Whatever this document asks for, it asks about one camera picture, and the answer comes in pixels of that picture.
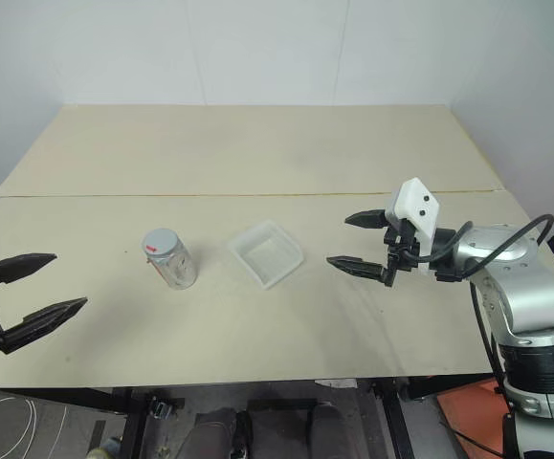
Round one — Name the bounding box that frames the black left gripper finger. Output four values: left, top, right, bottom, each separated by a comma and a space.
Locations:
0, 296, 89, 356
0, 252, 58, 294

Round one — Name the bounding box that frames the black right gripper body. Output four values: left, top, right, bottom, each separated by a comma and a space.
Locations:
382, 217, 424, 274

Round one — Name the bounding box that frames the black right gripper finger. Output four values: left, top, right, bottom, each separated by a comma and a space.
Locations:
325, 254, 398, 290
343, 208, 391, 231

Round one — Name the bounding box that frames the clear plastic tray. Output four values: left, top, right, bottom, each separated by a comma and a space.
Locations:
227, 219, 306, 292

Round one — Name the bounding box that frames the light blue jar lid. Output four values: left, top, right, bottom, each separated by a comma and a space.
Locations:
140, 228, 180, 260

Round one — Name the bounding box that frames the orange floor mat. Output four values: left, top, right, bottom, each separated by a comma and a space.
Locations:
435, 376, 515, 459

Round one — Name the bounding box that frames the black box under table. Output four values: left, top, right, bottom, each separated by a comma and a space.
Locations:
243, 398, 318, 459

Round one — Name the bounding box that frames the dark rounded shape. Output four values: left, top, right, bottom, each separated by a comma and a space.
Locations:
186, 405, 240, 459

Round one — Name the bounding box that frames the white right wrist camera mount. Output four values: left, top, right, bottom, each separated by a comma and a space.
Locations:
383, 177, 442, 277

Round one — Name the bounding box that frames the white floor cable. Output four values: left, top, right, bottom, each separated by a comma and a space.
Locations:
0, 389, 75, 459

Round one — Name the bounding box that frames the black looping wrist cable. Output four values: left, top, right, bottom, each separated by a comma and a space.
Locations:
398, 214, 554, 265

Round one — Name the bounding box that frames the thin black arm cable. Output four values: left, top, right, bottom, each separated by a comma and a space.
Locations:
469, 280, 518, 459

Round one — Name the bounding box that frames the black metal table frame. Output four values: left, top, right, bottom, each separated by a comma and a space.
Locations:
0, 376, 454, 459

